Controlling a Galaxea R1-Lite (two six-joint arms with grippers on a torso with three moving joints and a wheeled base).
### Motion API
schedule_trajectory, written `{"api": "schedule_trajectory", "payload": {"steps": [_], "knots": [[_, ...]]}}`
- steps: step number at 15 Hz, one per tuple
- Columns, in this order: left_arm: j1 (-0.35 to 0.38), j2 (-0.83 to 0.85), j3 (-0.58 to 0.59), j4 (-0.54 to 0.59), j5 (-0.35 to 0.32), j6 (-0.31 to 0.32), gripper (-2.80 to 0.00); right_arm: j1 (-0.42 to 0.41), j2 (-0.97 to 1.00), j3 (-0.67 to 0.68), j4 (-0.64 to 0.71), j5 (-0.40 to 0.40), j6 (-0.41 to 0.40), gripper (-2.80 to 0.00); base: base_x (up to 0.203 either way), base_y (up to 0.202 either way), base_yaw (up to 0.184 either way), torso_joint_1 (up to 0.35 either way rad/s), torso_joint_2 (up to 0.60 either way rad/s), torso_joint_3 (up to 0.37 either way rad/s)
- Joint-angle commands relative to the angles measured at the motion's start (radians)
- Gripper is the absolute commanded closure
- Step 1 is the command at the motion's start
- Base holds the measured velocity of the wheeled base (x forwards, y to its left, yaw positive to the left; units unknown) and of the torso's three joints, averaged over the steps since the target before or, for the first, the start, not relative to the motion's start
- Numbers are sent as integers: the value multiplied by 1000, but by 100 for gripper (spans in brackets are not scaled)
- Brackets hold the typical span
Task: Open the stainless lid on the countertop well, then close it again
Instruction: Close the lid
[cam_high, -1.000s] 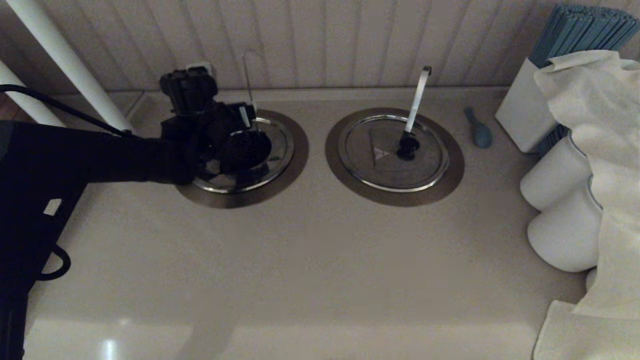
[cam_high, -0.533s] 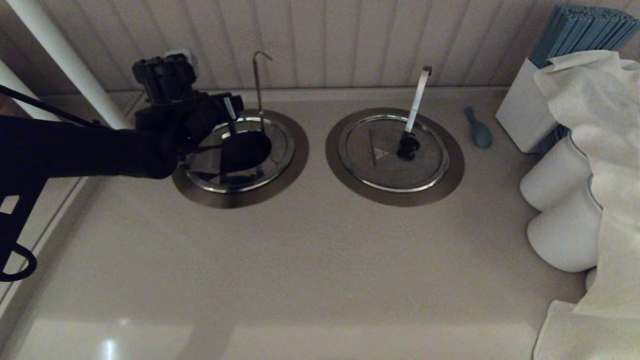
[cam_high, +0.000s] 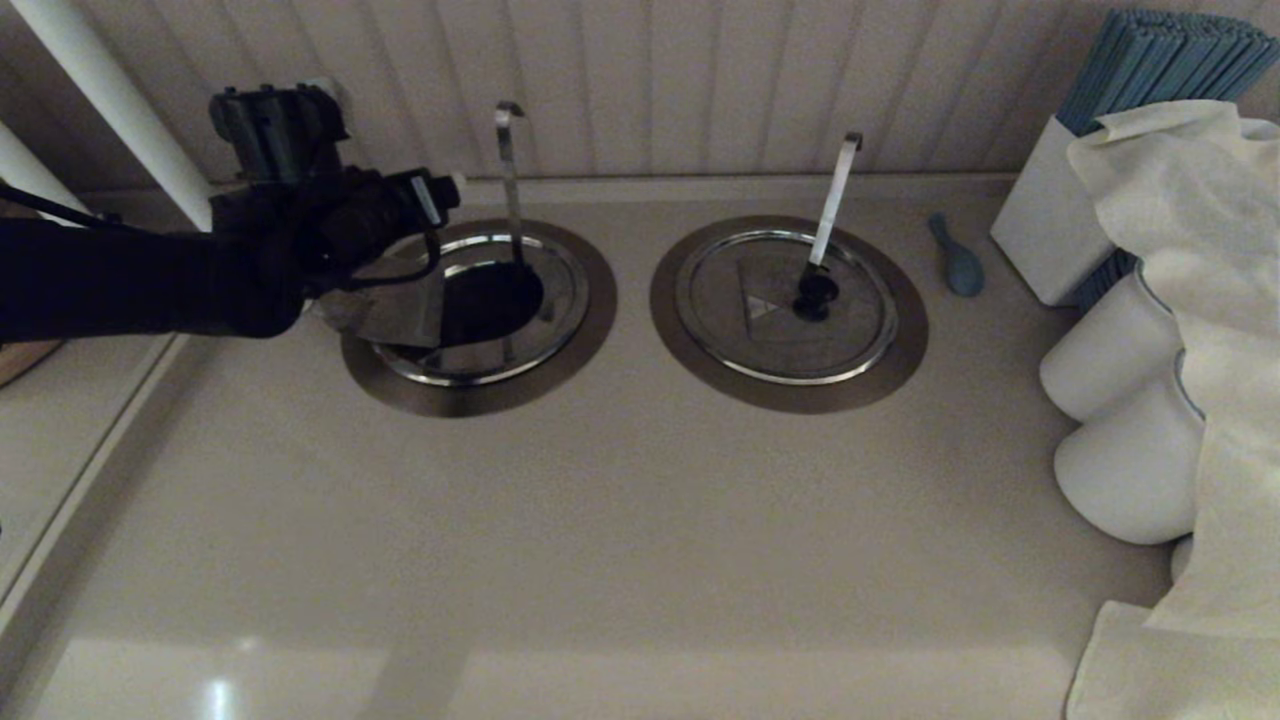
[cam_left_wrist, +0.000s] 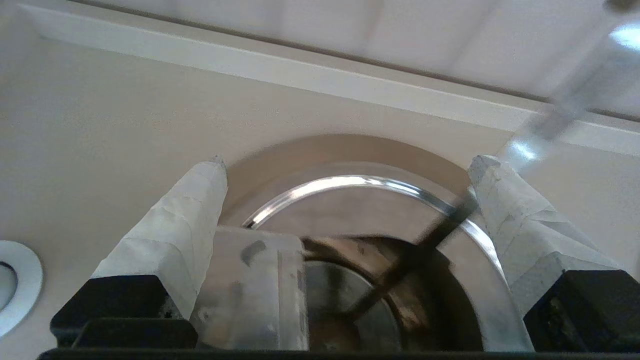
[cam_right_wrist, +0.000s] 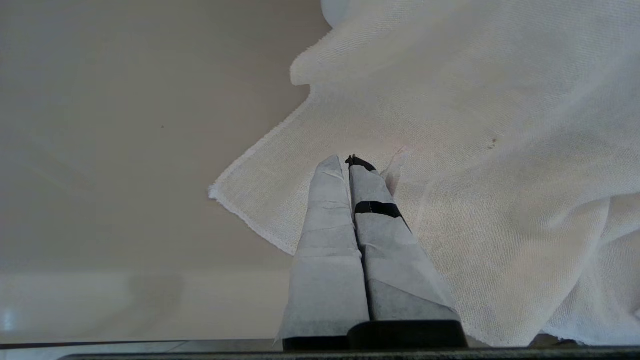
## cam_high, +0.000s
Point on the white jar with blue rim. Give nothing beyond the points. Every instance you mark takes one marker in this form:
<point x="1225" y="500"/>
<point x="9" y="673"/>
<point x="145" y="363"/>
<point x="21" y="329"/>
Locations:
<point x="1130" y="470"/>
<point x="1100" y="360"/>

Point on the long white round pole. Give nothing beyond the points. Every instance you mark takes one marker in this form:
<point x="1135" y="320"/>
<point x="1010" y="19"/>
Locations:
<point x="100" y="80"/>

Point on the white cotton cloth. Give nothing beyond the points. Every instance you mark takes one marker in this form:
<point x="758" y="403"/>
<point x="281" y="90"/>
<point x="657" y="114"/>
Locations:
<point x="1235" y="300"/>
<point x="1180" y="680"/>

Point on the blue straws bundle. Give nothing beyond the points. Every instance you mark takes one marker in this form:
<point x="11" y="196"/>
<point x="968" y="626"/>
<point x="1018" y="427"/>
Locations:
<point x="1160" y="60"/>

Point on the hinged steel lid black knob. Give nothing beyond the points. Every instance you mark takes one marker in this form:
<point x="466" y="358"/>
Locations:
<point x="760" y="350"/>
<point x="565" y="320"/>

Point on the small blue spoon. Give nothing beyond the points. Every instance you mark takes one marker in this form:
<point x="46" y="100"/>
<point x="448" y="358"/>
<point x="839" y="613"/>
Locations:
<point x="965" y="272"/>

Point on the bronze round well collar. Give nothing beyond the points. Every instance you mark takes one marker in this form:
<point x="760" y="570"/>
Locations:
<point x="480" y="402"/>
<point x="790" y="400"/>

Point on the white rectangular holder box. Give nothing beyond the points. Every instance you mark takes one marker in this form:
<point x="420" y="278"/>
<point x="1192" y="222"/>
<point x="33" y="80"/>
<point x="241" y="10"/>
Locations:
<point x="1040" y="220"/>

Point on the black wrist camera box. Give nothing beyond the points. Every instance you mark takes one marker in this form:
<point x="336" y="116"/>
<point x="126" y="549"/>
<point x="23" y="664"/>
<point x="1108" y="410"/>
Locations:
<point x="428" y="200"/>

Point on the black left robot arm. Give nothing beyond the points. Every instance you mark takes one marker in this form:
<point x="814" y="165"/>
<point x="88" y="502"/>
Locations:
<point x="100" y="280"/>

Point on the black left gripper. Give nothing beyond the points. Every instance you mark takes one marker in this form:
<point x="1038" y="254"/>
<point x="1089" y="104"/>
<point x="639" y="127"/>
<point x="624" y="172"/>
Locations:
<point x="360" y="225"/>

